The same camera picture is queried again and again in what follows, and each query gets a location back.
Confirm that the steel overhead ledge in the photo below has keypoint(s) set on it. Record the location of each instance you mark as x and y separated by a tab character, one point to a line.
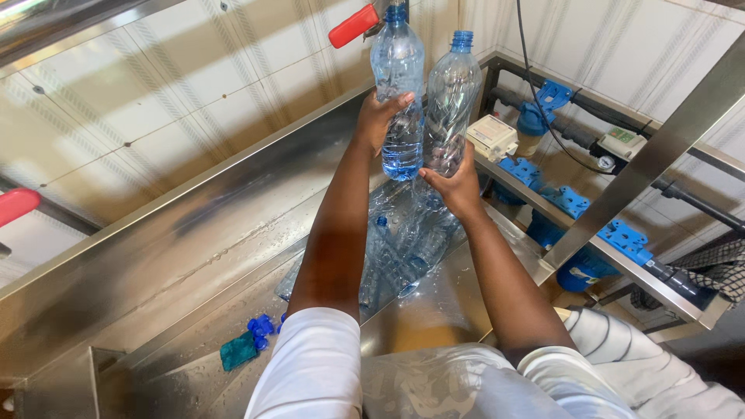
64	26

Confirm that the pile of empty clear bottles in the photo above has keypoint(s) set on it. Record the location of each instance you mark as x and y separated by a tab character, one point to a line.
407	244

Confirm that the clear plastic bottle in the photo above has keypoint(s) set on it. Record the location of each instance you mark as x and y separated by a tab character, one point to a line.
451	93

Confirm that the black water pipe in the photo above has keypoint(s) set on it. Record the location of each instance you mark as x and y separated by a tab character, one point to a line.
698	203

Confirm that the clear bottle with water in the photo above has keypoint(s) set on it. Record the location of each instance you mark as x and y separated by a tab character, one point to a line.
399	58

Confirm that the white black-striped cloth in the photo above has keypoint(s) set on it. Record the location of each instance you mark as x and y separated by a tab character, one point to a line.
611	340

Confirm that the white controller with green panel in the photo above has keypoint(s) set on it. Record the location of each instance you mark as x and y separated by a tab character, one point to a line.
621	141

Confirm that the white control box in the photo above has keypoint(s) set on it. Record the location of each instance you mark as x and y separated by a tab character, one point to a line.
492	137

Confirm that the cluster of blue bottle caps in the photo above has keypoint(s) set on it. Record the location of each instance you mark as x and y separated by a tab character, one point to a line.
260	327

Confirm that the person's left hand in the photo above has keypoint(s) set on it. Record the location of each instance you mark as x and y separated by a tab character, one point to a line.
372	119

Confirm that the grey pipe fitting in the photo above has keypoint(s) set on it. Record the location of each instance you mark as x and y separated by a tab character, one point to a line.
681	282

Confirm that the checkered cloth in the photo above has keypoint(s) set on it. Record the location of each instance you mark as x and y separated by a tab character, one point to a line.
719	270

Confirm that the stainless steel sink table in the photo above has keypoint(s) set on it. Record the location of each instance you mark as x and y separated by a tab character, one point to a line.
174	244

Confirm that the person's white clothing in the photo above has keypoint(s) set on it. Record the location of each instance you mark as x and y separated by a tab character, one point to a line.
326	372

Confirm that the green sponge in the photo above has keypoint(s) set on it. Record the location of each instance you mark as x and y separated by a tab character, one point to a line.
238	352

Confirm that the blue water filter housing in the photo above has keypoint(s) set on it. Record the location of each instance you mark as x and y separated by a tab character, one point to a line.
538	113
518	173
561	203
617	244

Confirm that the round pressure gauge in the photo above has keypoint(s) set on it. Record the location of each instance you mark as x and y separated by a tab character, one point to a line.
606	163

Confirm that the person's right hand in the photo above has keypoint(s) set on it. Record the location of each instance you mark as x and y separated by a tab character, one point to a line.
463	189

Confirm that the stainless steel frame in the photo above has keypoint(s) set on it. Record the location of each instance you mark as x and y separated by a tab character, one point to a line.
652	157

